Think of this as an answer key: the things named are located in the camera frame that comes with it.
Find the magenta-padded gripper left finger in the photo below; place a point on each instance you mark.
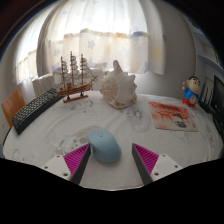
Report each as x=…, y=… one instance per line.
x=63, y=165

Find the black keyboard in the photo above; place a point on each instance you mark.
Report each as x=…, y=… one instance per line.
x=33, y=110

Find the white radiator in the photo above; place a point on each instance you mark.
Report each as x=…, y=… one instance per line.
x=43, y=85

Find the light blue computer mouse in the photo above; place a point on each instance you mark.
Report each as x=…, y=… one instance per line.
x=105, y=146

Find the cartoon boy figurine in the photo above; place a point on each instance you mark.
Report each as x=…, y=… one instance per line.
x=191, y=93

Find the white star-print curtain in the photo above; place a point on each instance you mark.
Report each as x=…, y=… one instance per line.
x=100, y=36

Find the white printed tablecloth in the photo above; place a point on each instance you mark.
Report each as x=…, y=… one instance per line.
x=133, y=126

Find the black router with antennas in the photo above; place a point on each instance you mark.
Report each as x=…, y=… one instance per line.
x=206, y=106

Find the wooden model sailing ship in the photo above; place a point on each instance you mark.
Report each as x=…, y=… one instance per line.
x=74, y=88

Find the large white conch shell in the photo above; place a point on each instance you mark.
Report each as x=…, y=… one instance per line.
x=118, y=88

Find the white wall shelf unit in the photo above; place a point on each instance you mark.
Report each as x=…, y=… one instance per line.
x=210, y=50

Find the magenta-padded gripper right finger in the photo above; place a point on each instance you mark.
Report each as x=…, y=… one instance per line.
x=160, y=165

